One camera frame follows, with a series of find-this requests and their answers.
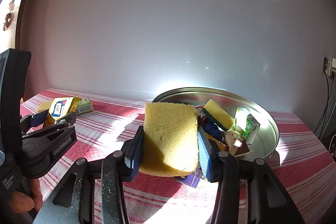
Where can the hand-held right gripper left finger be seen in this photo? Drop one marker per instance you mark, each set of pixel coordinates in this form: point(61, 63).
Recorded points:
point(134, 157)

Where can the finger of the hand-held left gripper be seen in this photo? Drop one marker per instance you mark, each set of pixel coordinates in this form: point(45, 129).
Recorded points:
point(61, 134)
point(39, 117)

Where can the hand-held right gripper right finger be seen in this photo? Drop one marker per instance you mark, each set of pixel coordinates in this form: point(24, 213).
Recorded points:
point(204, 157)

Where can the yellow biscuit packet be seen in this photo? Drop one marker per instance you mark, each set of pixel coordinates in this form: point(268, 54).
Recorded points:
point(61, 106)

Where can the small yellow sponge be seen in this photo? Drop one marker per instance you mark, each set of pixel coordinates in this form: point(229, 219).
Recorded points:
point(43, 107)

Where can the white wall socket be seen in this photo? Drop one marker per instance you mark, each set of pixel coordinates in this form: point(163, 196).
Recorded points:
point(330, 66)

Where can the round blue metal tin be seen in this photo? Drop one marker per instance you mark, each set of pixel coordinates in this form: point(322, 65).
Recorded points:
point(183, 96)

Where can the blue cloth scrunchie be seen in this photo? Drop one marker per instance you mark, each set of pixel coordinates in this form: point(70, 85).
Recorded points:
point(211, 130)

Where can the wooden door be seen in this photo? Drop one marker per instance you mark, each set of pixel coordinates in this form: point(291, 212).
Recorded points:
point(11, 40)

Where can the yellow green scouring sponge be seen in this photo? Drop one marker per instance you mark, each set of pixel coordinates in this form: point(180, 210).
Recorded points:
point(219, 113)

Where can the purple flat packet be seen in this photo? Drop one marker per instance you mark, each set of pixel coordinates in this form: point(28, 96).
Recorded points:
point(190, 179)

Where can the person's left hand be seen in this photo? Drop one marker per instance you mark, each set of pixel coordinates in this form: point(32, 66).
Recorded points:
point(18, 201)

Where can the red white wrapper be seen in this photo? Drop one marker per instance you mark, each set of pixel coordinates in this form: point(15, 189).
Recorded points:
point(200, 112)

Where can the hanging door decoration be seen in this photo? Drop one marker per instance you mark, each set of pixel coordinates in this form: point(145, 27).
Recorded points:
point(9, 16)

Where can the large yellow sponge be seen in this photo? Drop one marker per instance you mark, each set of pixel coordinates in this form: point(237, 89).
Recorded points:
point(170, 134)

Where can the red striped tablecloth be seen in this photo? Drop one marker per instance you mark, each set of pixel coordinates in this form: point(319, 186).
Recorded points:
point(105, 121)

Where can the brown snack packet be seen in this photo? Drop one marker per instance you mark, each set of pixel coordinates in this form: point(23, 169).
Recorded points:
point(236, 151)

